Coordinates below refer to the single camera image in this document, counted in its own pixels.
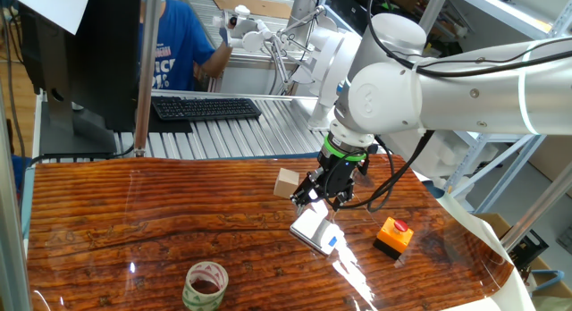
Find white foam blocks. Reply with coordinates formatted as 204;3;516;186
383;131;500;188

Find brown cardboard box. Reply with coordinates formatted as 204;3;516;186
473;212;572;298

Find black monitor cable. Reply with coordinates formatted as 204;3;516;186
26;143;135;169

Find patterned tape roll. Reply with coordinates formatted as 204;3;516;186
181;260;230;311

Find bare person forearm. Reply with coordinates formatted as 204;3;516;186
200;42;233;79

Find black keyboard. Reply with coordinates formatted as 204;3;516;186
150;96;263;122

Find white haptic control device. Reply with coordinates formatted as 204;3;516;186
212;4;363;130

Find light wooden block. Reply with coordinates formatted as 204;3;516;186
273;167;301;200

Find aluminium frame post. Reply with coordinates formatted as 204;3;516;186
133;0;163;158
0;78;33;311
418;0;451;35
500;163;572;254

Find person in blue shirt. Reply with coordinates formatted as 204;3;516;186
138;0;216;92

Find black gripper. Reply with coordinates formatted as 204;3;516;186
290;150;366;216

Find white table sheet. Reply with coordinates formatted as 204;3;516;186
413;167;537;311

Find black plastic crate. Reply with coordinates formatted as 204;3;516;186
509;230;550;272

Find silver cylindrical column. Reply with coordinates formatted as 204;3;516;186
286;0;319;33

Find white metal shelf rack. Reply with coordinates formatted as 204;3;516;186
442;0;572;214

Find wood print table mat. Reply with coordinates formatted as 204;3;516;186
26;153;515;311

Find orange emergency stop button box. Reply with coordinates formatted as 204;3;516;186
373;215;416;261

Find silver digital scale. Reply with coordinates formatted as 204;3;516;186
289;201;345;257

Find white paper sheet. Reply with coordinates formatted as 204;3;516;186
3;0;93;36

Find black monitor with stand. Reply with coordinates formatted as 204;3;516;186
17;0;142;156

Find brown flat board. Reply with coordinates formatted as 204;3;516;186
207;0;292;20

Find black mouse pad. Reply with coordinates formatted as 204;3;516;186
147;105;194;134

